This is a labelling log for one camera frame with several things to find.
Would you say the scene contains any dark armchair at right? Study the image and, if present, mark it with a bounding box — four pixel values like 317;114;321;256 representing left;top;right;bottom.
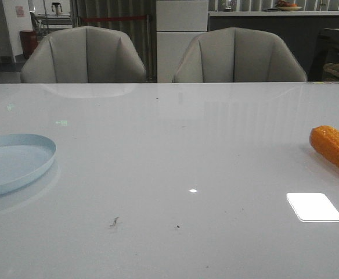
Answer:
308;28;339;81

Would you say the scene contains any white cabinet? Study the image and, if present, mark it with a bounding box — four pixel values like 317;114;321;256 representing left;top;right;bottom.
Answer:
156;1;208;83

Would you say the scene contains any light blue round plate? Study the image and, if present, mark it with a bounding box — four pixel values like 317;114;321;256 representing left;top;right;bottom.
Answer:
0;134;57;195

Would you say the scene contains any right grey upholstered chair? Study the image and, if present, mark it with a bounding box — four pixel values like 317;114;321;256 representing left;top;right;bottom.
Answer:
173;27;307;83

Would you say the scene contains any grey upholstered chair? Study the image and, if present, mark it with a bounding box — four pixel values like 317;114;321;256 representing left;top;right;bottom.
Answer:
173;27;307;83
20;26;146;84

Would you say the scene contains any red bin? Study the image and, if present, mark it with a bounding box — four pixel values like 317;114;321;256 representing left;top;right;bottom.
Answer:
19;30;38;59

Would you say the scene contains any orange corn cob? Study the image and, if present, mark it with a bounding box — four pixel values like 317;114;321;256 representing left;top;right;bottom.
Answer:
309;126;339;168

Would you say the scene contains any left grey upholstered chair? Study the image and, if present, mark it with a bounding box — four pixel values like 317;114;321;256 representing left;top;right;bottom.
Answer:
20;26;146;84

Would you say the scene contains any fruit bowl on counter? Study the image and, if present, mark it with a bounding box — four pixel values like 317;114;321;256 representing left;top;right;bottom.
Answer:
275;0;302;12

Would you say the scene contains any red barrier belt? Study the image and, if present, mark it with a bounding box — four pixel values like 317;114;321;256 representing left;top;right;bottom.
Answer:
81;15;147;22

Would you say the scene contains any dark grey counter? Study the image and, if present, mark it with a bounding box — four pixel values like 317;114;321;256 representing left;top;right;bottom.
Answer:
208;11;339;76

